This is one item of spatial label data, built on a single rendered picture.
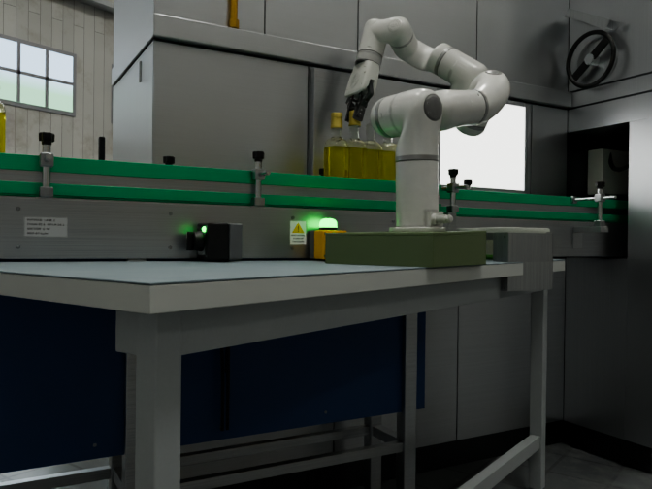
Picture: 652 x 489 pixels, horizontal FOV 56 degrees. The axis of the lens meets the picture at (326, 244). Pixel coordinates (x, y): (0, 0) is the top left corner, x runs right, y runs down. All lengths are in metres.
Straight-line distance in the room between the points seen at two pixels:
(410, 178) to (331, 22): 0.81
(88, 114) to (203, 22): 6.60
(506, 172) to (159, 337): 1.76
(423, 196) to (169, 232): 0.56
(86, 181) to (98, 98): 7.10
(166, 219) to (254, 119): 0.54
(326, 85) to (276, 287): 1.15
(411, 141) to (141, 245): 0.63
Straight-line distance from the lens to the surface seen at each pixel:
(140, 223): 1.38
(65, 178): 1.38
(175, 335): 0.78
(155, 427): 0.79
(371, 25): 1.87
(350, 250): 1.29
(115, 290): 0.75
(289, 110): 1.87
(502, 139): 2.33
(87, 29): 8.60
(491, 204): 2.04
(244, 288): 0.79
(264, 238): 1.46
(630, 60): 2.52
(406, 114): 1.35
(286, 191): 1.52
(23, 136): 7.90
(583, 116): 2.60
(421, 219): 1.33
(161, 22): 1.77
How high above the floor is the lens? 0.80
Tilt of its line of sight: level
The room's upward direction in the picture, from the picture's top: 1 degrees clockwise
